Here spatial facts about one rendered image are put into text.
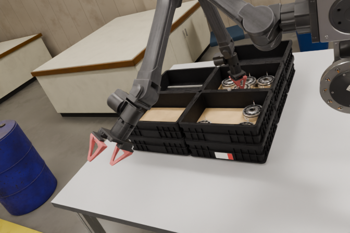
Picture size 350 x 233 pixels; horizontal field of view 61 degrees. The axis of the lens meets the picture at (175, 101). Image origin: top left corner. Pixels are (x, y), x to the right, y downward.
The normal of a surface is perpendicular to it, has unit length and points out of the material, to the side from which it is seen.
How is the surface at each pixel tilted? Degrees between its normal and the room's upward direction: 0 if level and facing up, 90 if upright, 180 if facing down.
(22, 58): 90
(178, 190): 0
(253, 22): 38
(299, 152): 0
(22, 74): 90
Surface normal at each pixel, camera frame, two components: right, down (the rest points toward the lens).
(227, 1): -0.54, -0.26
